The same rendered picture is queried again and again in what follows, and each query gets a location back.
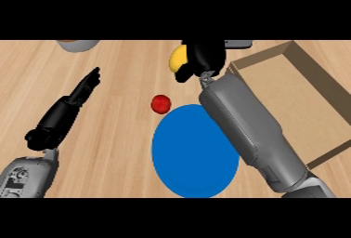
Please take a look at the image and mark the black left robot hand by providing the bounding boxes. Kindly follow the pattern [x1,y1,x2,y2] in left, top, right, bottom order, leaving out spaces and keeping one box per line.
[24,66,102,152]

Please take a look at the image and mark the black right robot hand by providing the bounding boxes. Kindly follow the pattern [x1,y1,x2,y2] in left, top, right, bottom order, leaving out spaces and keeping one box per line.
[175,40,228,84]

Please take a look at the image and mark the yellow lemon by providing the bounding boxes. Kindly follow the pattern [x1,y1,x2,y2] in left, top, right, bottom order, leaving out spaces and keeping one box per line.
[169,45,191,73]

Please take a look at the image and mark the brown cardboard box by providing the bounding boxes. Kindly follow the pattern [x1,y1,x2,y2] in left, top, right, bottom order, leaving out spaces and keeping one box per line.
[225,40,351,171]

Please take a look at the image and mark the blue plate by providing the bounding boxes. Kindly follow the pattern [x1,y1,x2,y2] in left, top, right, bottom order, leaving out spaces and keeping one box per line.
[151,103,243,199]

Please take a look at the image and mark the dark grey flat object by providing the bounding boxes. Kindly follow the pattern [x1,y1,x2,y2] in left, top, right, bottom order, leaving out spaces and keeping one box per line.
[225,40,254,50]

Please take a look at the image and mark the red round fruit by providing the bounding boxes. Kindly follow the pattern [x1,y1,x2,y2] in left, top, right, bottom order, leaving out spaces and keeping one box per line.
[150,94,173,115]

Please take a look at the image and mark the grey bowl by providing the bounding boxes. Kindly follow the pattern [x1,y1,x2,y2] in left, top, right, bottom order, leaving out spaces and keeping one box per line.
[55,40,102,53]

